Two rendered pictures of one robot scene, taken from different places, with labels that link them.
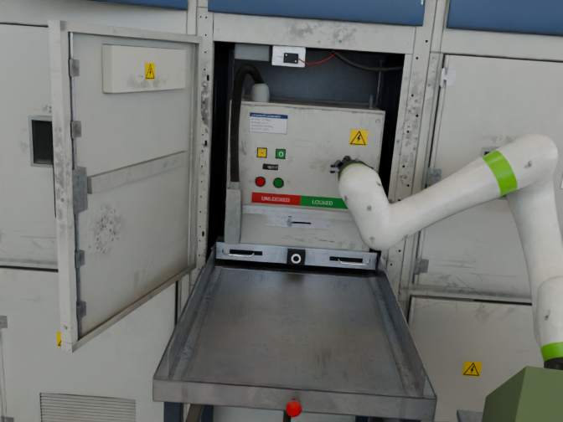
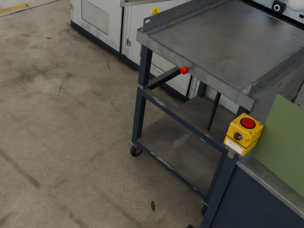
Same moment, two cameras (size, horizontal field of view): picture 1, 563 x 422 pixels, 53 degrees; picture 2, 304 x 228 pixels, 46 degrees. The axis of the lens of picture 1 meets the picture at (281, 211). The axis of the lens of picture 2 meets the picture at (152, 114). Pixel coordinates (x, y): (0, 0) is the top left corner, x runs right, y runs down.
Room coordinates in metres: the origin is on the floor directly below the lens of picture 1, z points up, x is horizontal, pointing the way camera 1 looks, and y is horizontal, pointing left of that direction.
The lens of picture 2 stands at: (0.03, -0.72, 1.64)
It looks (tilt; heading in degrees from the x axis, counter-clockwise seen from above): 42 degrees down; 38
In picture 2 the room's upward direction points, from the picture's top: 9 degrees clockwise
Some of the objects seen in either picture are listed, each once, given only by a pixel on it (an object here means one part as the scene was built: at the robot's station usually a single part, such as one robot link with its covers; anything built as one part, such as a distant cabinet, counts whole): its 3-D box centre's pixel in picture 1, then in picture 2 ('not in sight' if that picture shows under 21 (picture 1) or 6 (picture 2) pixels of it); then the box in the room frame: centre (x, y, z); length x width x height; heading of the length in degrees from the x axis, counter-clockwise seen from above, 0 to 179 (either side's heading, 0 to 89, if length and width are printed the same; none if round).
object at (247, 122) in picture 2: not in sight; (247, 124); (0.89, -0.43, 0.90); 0.04 x 0.04 x 0.02
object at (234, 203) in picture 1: (234, 214); not in sight; (1.74, 0.15, 1.04); 0.08 x 0.05 x 0.17; 0
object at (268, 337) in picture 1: (294, 327); (235, 41); (1.42, -0.06, 0.82); 0.68 x 0.62 x 0.06; 0
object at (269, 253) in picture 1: (296, 253); (281, 5); (1.82, -0.06, 0.89); 0.54 x 0.05 x 0.06; 90
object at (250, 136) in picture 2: not in sight; (243, 134); (0.89, -0.43, 0.85); 0.08 x 0.08 x 0.10; 0
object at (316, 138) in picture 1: (302, 182); not in sight; (1.80, -0.06, 1.15); 0.48 x 0.01 x 0.48; 90
